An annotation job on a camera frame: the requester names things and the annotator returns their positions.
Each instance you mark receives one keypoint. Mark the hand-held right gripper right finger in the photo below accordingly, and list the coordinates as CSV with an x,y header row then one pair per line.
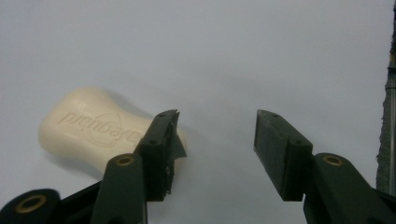
x,y
289,155

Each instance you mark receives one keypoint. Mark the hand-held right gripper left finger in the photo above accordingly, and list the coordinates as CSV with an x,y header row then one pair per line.
x,y
155,149

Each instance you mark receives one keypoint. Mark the cream bar of soap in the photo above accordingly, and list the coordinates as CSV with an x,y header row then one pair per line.
x,y
93,127

